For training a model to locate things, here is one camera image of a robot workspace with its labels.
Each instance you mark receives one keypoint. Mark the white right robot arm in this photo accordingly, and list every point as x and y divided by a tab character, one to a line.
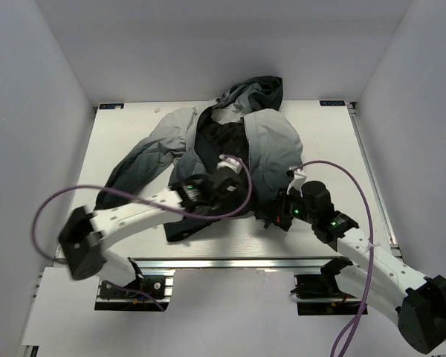
415	303

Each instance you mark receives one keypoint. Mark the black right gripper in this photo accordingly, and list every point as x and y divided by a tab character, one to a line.
282	201

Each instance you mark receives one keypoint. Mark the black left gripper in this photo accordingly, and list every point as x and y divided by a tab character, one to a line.
228	206

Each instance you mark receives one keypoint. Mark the blue left corner label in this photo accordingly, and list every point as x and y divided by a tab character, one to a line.
111	106

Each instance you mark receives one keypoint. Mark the blue corner label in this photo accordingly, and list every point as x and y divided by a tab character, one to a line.
111	106
332	102

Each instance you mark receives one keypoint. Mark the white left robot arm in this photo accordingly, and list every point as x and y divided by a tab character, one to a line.
87	237

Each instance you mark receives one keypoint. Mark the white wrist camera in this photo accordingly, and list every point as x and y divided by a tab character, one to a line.
298	179
230	162

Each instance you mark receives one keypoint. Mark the grey black gradient jacket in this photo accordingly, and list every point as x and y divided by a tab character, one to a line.
245	122

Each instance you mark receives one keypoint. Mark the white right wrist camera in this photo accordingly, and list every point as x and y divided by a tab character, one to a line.
298	179

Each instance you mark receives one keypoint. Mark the blue right corner label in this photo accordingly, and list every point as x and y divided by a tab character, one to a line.
332	102

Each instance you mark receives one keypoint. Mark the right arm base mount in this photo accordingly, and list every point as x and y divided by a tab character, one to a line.
319	294

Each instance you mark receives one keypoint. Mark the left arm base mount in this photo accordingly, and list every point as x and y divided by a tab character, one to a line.
134	290

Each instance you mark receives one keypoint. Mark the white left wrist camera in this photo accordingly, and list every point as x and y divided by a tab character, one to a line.
230	162

